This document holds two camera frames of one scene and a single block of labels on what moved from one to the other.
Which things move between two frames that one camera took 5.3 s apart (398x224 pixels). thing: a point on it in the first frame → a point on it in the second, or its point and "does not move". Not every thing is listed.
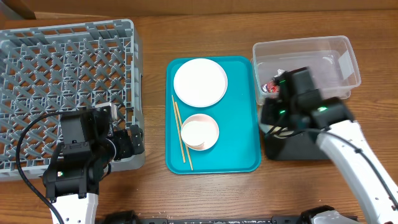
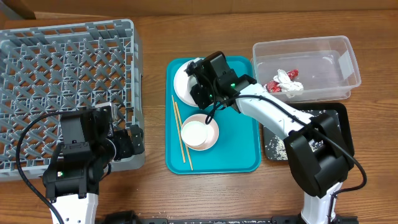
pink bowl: [199, 132] does not move
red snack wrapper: [270, 87] does not move
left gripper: [134, 140] does not move
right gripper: [267, 114] → [201, 103]
